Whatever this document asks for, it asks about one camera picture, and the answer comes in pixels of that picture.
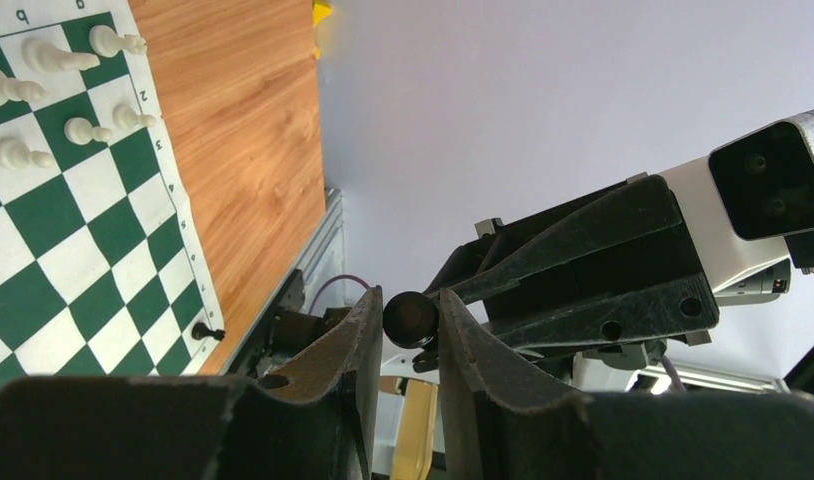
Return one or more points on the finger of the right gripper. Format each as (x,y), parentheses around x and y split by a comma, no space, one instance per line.
(612,216)
(668,309)

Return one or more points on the white chess bishop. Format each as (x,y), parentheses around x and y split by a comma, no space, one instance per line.
(15,90)

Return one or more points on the white chess pawn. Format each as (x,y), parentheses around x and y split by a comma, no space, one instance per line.
(80,131)
(16,155)
(127,118)

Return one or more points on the green white chess mat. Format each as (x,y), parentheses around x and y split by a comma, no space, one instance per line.
(101,268)

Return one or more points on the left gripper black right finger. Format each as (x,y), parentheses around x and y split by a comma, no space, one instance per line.
(504,418)

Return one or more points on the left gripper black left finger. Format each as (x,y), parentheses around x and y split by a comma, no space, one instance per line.
(312,418)

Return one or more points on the black chess rook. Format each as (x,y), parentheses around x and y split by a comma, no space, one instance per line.
(201,331)

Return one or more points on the white chess rook corner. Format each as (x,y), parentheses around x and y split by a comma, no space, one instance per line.
(106,42)

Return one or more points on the yellow curved toy piece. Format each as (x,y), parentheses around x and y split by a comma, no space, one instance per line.
(322,10)

